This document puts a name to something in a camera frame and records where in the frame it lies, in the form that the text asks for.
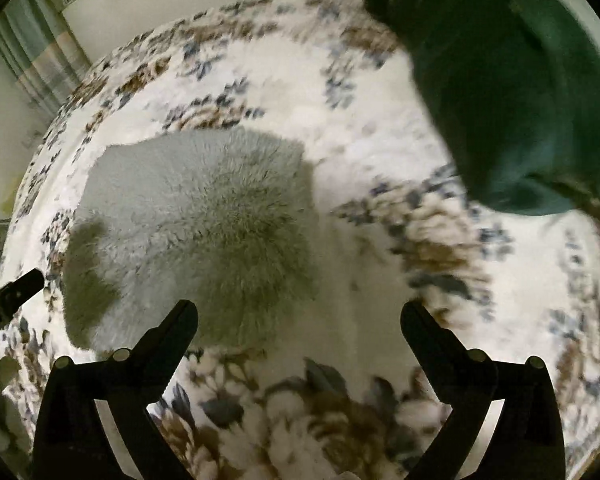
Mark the floral bedspread with checked border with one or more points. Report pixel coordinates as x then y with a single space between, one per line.
370 160

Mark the grey fluffy pants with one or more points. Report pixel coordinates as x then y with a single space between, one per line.
205 230

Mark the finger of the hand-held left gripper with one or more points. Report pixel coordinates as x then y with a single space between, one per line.
15 292

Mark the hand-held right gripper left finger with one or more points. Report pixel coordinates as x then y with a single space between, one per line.
172 340

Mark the green striped curtain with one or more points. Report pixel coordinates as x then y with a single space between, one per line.
40 50

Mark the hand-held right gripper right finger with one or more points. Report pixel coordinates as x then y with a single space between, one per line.
427 345

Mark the dark green plush blanket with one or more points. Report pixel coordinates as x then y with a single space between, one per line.
495 85

